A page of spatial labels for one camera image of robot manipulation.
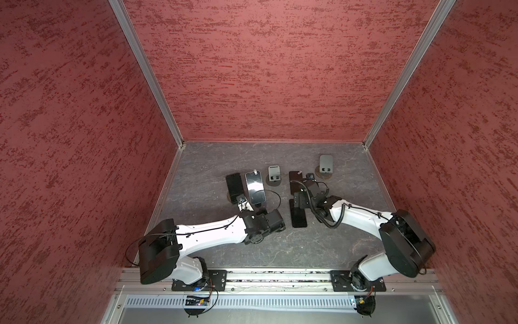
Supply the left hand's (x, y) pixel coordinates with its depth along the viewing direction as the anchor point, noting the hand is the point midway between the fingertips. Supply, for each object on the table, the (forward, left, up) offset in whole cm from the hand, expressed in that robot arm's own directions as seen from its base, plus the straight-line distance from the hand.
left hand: (253, 220), depth 81 cm
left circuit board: (-27, +20, -11) cm, 35 cm away
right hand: (+12, -23, -4) cm, 26 cm away
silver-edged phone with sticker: (+16, 0, +2) cm, 16 cm away
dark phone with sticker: (+7, -16, +19) cm, 26 cm away
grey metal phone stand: (+24, -9, -4) cm, 26 cm away
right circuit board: (-27, -42, -10) cm, 51 cm away
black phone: (+17, +9, 0) cm, 19 cm away
